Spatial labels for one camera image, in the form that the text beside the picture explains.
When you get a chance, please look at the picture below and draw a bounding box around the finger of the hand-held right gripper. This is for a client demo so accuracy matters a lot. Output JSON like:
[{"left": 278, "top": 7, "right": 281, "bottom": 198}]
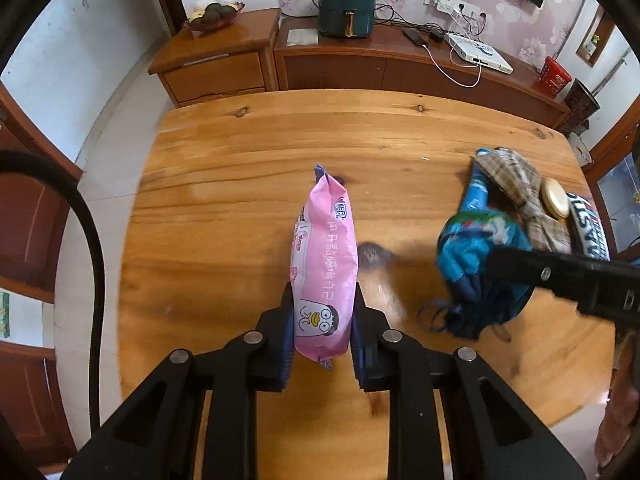
[{"left": 486, "top": 246, "right": 640, "bottom": 331}]

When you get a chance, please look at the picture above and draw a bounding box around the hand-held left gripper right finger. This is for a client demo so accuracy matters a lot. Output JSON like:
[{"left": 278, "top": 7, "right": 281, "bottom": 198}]
[{"left": 351, "top": 285, "right": 586, "bottom": 480}]

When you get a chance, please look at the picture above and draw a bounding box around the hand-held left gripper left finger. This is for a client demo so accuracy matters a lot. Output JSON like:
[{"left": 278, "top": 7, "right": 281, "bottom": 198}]
[{"left": 60, "top": 282, "right": 297, "bottom": 480}]

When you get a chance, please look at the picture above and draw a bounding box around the blue cloth bag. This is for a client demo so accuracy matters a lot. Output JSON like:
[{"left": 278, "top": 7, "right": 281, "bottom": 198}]
[{"left": 419, "top": 210, "right": 536, "bottom": 343}]

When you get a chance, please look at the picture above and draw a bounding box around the pink tissue packet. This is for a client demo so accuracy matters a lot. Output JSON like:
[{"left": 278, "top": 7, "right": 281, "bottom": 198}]
[{"left": 289, "top": 164, "right": 362, "bottom": 372}]

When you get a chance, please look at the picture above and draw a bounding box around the person's right forearm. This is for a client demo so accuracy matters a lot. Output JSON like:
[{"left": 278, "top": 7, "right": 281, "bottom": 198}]
[{"left": 594, "top": 332, "right": 632, "bottom": 477}]

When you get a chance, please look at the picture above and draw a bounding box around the dark snack packet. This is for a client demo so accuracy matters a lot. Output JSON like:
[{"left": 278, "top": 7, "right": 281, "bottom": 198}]
[{"left": 567, "top": 192, "right": 612, "bottom": 261}]

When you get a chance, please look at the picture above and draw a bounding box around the round gold tin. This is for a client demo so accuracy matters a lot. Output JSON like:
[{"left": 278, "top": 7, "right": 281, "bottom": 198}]
[{"left": 541, "top": 177, "right": 571, "bottom": 220}]

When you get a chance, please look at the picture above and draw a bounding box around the plaid fabric bow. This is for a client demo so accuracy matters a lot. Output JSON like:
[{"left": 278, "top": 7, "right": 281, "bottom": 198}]
[{"left": 474, "top": 147, "right": 573, "bottom": 255}]

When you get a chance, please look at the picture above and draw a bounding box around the blue tube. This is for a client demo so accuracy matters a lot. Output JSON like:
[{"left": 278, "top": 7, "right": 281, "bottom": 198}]
[{"left": 460, "top": 148, "right": 494, "bottom": 217}]

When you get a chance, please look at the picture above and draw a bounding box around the white bucket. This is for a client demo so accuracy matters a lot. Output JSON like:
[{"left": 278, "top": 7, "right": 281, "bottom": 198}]
[{"left": 570, "top": 132, "right": 594, "bottom": 166}]

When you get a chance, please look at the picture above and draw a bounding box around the dark woven vase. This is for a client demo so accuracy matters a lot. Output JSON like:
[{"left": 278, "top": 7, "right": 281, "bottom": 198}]
[{"left": 555, "top": 78, "right": 601, "bottom": 136}]

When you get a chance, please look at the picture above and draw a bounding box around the red tin bucket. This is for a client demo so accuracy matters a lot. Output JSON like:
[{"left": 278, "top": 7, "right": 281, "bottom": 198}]
[{"left": 541, "top": 56, "right": 573, "bottom": 96}]

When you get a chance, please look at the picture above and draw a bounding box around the white set-top box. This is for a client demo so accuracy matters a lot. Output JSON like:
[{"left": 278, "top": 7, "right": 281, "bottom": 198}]
[{"left": 446, "top": 32, "right": 515, "bottom": 74}]

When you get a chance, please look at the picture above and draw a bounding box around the wooden television stand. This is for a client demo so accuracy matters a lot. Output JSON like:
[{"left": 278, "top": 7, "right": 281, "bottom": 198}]
[{"left": 273, "top": 15, "right": 571, "bottom": 129}]

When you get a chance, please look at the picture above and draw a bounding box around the wooden corner cabinet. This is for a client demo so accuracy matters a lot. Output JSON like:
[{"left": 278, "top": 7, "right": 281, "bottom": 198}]
[{"left": 148, "top": 8, "right": 281, "bottom": 109}]

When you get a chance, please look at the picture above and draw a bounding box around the wooden door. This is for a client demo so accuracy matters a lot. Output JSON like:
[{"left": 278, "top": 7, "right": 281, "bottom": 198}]
[{"left": 0, "top": 82, "right": 84, "bottom": 463}]

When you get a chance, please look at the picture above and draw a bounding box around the white power strip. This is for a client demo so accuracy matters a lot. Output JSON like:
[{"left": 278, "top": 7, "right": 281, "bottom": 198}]
[{"left": 425, "top": 0, "right": 489, "bottom": 19}]

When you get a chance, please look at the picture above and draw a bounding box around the dark green air fryer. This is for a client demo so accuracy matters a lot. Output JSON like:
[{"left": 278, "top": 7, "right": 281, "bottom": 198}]
[{"left": 318, "top": 0, "right": 377, "bottom": 40}]

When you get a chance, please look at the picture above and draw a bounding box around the fruit bowl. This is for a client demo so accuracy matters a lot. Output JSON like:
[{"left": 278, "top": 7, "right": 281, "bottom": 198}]
[{"left": 182, "top": 0, "right": 247, "bottom": 34}]

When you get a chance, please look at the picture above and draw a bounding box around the thick black cable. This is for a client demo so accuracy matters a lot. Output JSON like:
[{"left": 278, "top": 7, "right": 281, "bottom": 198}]
[{"left": 0, "top": 150, "right": 106, "bottom": 432}]

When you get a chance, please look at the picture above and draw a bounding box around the white cable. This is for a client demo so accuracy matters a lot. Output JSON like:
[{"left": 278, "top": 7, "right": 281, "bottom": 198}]
[{"left": 422, "top": 42, "right": 484, "bottom": 89}]

